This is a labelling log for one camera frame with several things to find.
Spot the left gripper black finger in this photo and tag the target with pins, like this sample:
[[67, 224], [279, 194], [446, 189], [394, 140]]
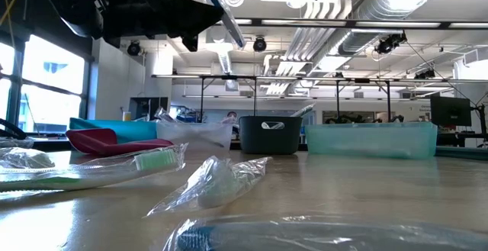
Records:
[[187, 14]]

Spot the magenta plastic bin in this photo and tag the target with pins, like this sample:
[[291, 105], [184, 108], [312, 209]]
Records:
[[95, 140]]

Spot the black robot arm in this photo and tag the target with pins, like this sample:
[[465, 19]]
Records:
[[187, 115]]

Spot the black computer monitor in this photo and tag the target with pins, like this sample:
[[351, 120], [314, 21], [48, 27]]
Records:
[[450, 110], [148, 109]]

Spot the yellow cup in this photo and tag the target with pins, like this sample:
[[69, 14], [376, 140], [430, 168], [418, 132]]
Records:
[[127, 116]]

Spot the person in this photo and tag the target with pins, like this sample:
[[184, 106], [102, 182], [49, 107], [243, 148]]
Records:
[[232, 114]]

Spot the bright blue plastic bin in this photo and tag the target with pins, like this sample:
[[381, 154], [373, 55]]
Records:
[[114, 129]]

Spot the clear white plastic bin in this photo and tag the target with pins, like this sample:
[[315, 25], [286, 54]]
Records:
[[198, 134]]

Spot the dark grey plastic bin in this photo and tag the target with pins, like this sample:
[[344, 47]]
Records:
[[251, 138]]

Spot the teal translucent plastic bin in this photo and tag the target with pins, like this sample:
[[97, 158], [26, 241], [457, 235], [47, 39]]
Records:
[[370, 140]]

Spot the black monitor stand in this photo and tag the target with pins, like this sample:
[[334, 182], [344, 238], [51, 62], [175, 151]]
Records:
[[482, 121]]

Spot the black round camera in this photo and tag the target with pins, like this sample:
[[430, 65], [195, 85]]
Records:
[[260, 45]]

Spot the black gantry frame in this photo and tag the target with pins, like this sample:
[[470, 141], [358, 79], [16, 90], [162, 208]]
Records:
[[254, 94]]

